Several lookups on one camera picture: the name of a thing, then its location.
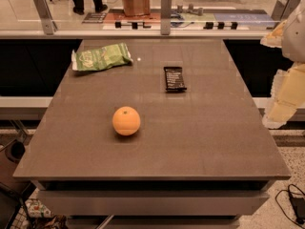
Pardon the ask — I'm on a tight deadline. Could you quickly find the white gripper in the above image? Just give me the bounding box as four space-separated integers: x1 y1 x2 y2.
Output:
260 0 305 129

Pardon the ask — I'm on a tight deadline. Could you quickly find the orange fruit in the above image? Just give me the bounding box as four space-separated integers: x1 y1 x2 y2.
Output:
112 106 141 135

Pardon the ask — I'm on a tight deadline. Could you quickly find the green jalapeno chip bag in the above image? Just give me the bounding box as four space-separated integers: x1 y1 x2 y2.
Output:
71 43 132 72

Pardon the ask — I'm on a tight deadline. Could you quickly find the floral patterned bag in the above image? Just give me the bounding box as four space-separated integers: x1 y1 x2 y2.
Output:
23 198 54 219

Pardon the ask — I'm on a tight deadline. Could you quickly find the grey table drawer cabinet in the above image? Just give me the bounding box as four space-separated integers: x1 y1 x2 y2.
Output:
38 188 269 229

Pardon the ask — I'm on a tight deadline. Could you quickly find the black round bin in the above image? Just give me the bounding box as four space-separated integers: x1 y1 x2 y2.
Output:
5 140 25 163

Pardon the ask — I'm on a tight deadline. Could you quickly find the right metal glass post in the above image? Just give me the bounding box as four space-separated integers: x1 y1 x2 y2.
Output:
271 0 302 27

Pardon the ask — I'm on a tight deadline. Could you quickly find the metal glass post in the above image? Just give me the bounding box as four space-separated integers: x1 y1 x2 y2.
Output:
160 0 172 35
33 0 57 35
271 0 302 27

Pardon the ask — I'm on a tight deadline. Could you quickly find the black power adapter with cable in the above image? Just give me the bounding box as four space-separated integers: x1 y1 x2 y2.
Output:
274 184 305 229

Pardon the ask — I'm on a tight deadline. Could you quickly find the middle metal glass post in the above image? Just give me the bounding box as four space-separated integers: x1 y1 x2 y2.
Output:
160 0 172 35

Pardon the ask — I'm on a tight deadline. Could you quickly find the left metal glass post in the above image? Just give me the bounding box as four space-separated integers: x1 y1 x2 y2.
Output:
33 0 57 35

